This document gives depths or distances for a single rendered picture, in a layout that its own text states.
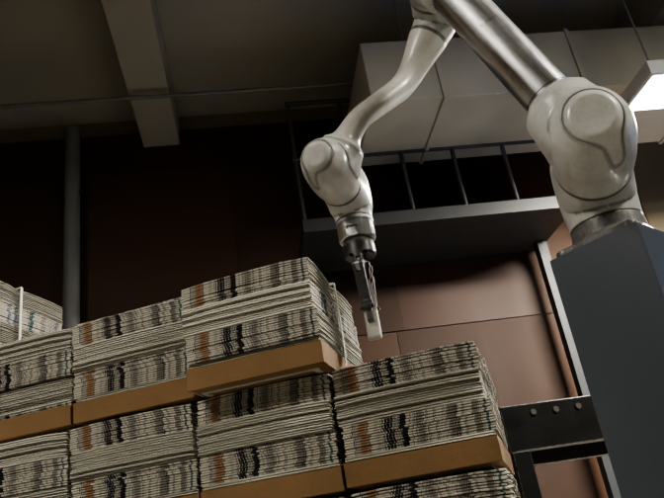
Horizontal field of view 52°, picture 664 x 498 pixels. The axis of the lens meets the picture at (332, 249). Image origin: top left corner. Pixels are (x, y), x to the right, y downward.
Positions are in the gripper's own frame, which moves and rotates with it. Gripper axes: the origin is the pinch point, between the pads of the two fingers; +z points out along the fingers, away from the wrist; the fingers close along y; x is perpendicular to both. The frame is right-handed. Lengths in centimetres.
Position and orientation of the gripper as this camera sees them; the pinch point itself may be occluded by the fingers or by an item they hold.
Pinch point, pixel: (373, 323)
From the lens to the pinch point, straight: 155.9
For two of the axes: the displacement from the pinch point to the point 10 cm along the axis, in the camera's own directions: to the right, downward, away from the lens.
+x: 9.5, -2.5, -2.1
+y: -2.9, -3.6, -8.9
